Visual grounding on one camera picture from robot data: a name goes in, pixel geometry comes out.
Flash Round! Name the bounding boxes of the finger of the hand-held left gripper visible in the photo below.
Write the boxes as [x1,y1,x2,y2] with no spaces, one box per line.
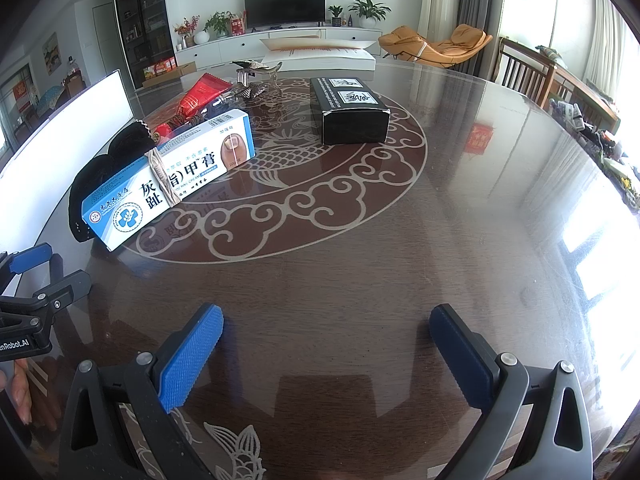
[0,269,92,318]
[0,242,55,288]

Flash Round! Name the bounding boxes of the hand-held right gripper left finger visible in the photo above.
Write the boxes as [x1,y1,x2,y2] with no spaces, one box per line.
[60,302,226,480]

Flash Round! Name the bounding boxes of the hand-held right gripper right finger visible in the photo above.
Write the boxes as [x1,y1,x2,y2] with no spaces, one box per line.
[430,303,594,480]

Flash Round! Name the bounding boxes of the black knitted cloth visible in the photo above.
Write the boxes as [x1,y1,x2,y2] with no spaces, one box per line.
[69,122,153,243]

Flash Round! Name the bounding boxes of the blue and white medicine box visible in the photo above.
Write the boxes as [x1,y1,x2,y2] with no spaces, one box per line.
[81,109,257,252]

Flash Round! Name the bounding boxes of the red foil packet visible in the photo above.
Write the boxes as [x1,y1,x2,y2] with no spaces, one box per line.
[177,72,236,118]

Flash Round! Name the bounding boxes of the person's left hand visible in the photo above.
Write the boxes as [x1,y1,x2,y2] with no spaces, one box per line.
[0,360,58,427]

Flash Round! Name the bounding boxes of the white flat panel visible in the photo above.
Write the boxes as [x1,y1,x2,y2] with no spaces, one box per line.
[0,69,136,256]

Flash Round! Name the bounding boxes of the brown cardboard box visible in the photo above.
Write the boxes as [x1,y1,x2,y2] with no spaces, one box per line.
[142,62,199,89]

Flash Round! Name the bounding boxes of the row of orange boxes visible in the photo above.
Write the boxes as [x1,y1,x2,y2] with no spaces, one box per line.
[142,57,179,79]

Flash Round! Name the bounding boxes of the pile of small clutter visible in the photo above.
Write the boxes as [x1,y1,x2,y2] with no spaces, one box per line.
[550,97,640,211]

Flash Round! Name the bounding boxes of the black display cabinet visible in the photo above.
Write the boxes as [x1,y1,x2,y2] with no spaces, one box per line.
[112,0,169,92]

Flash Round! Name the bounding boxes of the black cardboard box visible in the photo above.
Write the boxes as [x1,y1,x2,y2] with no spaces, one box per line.
[310,76,391,146]

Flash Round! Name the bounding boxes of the red flower arrangement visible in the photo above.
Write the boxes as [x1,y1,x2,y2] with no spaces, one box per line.
[173,16,201,49]

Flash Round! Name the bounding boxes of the metal fish ornament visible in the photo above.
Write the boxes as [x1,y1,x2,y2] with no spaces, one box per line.
[231,59,284,99]

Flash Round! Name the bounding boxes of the white television cabinet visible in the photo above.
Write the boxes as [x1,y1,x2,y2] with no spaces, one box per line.
[175,25,386,68]

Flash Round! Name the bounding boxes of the wooden slatted chair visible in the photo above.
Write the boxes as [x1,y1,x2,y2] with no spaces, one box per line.
[497,37,557,97]

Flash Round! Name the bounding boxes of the green leafy potted plant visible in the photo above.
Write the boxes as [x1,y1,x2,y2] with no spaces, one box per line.
[202,11,236,39]

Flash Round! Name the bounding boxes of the orange lounge chair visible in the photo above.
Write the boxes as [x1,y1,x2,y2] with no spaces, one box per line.
[377,23,494,69]

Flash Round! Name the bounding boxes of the white window curtain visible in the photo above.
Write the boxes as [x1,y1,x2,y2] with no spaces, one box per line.
[582,0,640,116]

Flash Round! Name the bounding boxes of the grey curtain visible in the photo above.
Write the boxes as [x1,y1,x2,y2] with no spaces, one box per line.
[457,0,507,82]

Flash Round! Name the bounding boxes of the white sheer curtain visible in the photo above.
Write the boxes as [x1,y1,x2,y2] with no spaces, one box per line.
[422,0,465,44]

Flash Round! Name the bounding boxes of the black flat television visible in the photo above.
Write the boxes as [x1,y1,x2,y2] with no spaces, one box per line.
[243,0,327,29]

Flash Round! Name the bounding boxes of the large potted plant white pot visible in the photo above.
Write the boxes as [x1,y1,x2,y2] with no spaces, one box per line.
[348,0,392,30]

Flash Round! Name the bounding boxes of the framed wall picture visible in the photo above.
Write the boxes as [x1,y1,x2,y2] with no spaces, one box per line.
[41,32,60,75]

